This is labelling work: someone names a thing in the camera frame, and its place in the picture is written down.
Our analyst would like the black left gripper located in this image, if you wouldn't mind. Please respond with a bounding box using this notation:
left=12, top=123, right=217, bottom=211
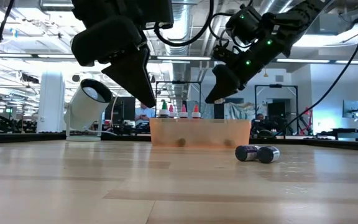
left=71, top=15, right=157, bottom=109

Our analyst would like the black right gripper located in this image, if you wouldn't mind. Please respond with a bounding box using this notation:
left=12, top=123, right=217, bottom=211
left=204, top=34, right=291, bottom=105

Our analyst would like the grey monitor on arm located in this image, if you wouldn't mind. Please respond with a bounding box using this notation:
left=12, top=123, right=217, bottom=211
left=342, top=99, right=358, bottom=119

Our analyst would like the white draped sheet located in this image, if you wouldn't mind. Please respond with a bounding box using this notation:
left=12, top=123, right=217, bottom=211
left=224, top=102, right=254, bottom=121

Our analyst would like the black computer monitor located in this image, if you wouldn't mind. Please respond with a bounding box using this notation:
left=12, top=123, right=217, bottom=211
left=104, top=96, right=136, bottom=126

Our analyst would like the translucent orange plastic tray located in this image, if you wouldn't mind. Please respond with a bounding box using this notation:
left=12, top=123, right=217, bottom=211
left=150, top=118, right=252, bottom=149

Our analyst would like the white cylindrical spotlight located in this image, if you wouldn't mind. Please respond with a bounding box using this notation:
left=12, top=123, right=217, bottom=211
left=63, top=78, right=114, bottom=142

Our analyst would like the black dome-shaped object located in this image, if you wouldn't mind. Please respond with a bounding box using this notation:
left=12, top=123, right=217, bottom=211
left=257, top=129, right=275, bottom=140

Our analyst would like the red desk lamp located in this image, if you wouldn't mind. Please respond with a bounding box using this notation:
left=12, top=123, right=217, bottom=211
left=301, top=106, right=314, bottom=134

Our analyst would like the black background desk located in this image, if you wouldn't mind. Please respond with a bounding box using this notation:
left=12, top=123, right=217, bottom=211
left=331, top=127, right=358, bottom=141

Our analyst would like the black metal frame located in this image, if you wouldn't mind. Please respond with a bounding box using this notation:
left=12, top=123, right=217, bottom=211
left=254, top=83, right=300, bottom=138
left=155, top=80, right=202, bottom=119

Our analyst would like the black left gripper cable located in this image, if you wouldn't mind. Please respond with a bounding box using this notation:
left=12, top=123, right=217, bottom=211
left=153, top=0, right=214, bottom=48

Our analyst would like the white spotlight cable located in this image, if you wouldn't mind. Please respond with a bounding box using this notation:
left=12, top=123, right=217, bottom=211
left=82, top=126, right=119, bottom=137

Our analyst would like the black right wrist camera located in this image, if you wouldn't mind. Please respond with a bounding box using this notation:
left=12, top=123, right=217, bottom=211
left=225, top=6, right=264, bottom=46

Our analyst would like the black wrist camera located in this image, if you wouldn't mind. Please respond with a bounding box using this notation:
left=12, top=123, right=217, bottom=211
left=140, top=0, right=175, bottom=30
left=225, top=6, right=264, bottom=46

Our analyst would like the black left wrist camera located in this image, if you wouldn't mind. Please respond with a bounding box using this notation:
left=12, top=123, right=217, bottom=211
left=140, top=0, right=175, bottom=30

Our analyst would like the silver ventilation duct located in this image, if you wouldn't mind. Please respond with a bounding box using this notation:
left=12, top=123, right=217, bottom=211
left=163, top=0, right=192, bottom=82

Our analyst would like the black table edge rail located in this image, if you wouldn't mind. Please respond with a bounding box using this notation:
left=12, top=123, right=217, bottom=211
left=0, top=132, right=358, bottom=153

